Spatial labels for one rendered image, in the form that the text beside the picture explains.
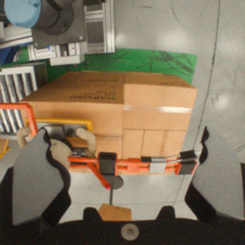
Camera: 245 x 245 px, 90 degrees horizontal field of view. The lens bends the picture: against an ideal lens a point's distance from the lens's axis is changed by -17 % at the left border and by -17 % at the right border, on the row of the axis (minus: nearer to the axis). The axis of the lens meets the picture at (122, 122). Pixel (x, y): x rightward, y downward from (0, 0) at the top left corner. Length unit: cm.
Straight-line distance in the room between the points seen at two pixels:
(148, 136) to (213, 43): 127
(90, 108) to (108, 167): 32
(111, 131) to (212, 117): 165
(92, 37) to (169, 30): 79
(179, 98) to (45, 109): 97
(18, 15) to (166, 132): 127
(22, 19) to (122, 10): 131
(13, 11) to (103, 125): 63
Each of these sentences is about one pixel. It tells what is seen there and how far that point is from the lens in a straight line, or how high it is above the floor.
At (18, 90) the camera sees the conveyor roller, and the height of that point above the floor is 55.
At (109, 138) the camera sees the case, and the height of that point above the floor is 94.
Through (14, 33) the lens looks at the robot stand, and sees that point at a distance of 86.
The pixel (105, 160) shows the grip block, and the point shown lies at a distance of 60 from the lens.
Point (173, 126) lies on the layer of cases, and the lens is 134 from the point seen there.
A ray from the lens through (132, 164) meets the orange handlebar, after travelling 62.
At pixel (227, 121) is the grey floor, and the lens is 240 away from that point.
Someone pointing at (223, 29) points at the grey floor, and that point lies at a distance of 199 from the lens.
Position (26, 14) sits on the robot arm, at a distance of 44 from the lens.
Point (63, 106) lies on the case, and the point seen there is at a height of 94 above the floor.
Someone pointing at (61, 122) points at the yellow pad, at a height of 107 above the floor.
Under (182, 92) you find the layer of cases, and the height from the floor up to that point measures 54.
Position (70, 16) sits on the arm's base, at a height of 107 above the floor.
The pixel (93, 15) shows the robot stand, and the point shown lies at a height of 23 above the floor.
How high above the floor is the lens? 163
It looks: 61 degrees down
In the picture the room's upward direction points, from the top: 180 degrees counter-clockwise
